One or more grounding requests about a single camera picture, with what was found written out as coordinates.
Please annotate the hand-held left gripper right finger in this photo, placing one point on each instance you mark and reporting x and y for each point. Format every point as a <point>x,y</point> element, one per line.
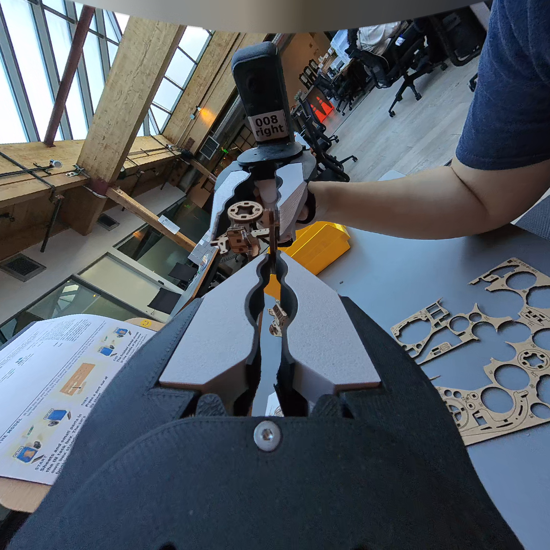
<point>331,339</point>

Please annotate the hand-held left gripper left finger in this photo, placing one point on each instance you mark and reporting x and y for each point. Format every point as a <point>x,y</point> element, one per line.
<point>206,331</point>

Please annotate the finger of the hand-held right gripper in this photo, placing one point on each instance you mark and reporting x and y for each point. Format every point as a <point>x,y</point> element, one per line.
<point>292,197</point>
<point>227,189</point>

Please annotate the wooden model assembly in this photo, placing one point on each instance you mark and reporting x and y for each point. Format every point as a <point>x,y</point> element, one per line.
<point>240,240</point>

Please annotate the small wooden model part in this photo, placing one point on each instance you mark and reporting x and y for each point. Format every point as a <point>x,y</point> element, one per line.
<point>278,320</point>

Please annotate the person's right forearm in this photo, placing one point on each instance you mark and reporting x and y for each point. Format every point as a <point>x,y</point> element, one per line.
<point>408,206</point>

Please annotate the person's right hand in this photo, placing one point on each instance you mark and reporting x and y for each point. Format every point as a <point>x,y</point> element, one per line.
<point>320,202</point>

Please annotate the yellow plastic bin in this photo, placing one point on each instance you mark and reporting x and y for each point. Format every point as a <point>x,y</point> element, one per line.
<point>318,249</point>

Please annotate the black office chair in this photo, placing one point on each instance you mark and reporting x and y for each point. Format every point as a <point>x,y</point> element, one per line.
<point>412,64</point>
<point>326,141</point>

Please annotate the small laser-cut wooden sheet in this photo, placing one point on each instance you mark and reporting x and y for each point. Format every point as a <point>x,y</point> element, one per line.
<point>423,331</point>

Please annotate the wooden ceiling beam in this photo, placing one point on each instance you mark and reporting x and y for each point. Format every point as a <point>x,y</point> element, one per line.
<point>129,86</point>

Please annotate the printed instruction sheet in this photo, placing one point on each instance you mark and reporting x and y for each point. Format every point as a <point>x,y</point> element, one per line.
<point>56,378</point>

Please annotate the large laser-cut wooden sheet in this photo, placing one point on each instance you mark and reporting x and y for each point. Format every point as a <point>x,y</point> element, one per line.
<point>498,404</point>

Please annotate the red steel pipe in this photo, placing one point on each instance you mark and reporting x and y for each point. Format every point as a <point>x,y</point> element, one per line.
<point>68,73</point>

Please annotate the large skylight window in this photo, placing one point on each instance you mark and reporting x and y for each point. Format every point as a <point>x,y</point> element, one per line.
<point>25,64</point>

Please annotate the navy t-shirt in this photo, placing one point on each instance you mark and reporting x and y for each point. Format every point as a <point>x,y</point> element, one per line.
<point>511,86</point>

